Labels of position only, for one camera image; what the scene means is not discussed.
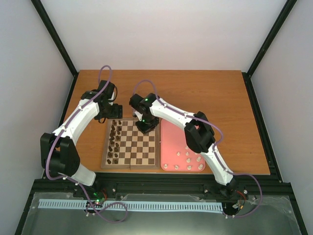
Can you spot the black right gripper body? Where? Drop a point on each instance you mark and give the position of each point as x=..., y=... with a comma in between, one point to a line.
x=148, y=123

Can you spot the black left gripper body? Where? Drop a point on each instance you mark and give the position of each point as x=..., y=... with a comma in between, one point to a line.
x=109, y=113

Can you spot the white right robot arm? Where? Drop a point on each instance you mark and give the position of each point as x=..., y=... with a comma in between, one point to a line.
x=199, y=135

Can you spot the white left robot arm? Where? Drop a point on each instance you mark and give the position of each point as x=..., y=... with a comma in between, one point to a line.
x=59, y=155

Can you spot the wooden chess board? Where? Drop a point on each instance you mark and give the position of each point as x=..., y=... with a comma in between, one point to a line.
x=135, y=150

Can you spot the pink silicone tray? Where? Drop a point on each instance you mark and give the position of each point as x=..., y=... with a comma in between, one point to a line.
x=174, y=150

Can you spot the light blue cable duct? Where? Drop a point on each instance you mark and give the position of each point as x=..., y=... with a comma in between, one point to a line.
x=132, y=206

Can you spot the black aluminium frame rail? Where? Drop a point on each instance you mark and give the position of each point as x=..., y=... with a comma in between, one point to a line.
x=117, y=184

